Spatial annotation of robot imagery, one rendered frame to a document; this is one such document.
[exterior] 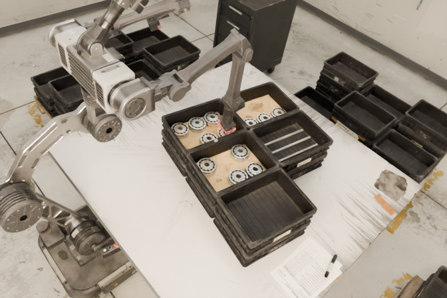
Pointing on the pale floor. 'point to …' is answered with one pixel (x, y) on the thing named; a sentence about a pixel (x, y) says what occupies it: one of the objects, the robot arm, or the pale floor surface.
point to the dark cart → (257, 20)
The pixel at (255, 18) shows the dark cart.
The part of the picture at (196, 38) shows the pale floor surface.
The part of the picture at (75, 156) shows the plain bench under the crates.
